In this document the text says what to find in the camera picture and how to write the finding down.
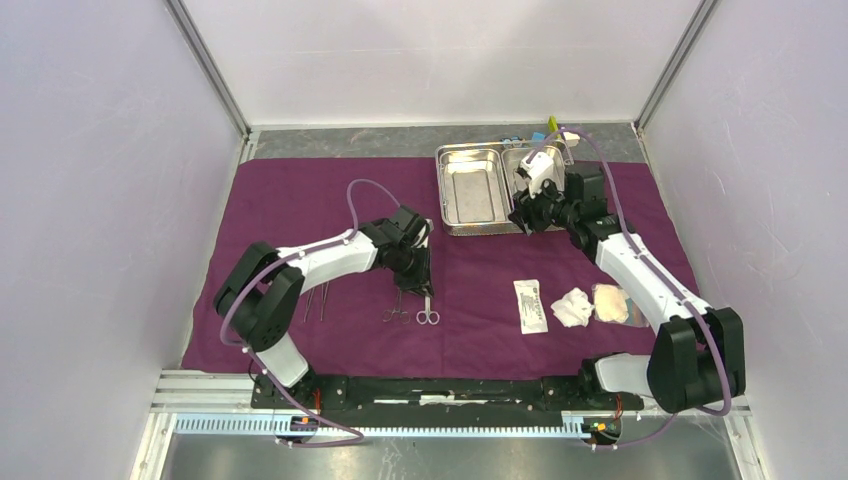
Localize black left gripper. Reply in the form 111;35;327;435
391;242;434;299

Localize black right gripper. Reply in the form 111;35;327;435
508;172;578;236

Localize steel surgical scissors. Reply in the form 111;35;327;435
416;296;441;325

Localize steel needle holder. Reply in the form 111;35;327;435
381;289;410;324

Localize steel two-compartment tray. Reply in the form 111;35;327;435
435;140;539;236

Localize maroon cloth wrap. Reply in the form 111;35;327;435
181;157;654;380

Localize green suture packet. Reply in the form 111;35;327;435
513;279;548;335

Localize steel forceps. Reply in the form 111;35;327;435
319;282;331;322
302;288;315;323

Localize white gauze packet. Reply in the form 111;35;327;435
551;288;594;328

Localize white gauze pad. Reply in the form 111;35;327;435
592;284;649;328

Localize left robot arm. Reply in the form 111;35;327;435
213;205;434;408

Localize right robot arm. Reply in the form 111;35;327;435
508;154;746;415

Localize white plastic block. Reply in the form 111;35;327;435
562;132;581;148

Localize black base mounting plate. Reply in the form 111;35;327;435
288;373;644;428

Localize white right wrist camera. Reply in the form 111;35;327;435
515;152;554;198

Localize aluminium front frame rail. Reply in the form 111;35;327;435
131;370;769;479

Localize aluminium frame rail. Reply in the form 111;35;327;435
164;0;261;370
131;370;769;479

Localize aluminium frame post right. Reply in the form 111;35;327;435
633;0;720;137

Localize aluminium frame rail left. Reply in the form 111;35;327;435
164;0;261;370

